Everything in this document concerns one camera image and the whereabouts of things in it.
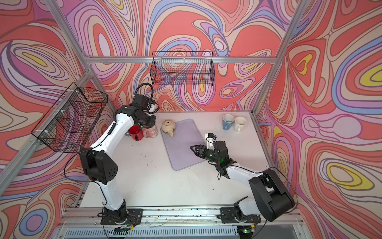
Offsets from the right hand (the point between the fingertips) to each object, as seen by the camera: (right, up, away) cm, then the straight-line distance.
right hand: (193, 150), depth 84 cm
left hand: (-24, +18, +3) cm, 30 cm away
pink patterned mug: (-29, +10, +14) cm, 33 cm away
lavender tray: (-10, 0, +17) cm, 20 cm away
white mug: (+32, +16, +17) cm, 40 cm away
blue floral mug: (+25, +18, +20) cm, 37 cm away
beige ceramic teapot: (-18, +15, +17) cm, 29 cm away
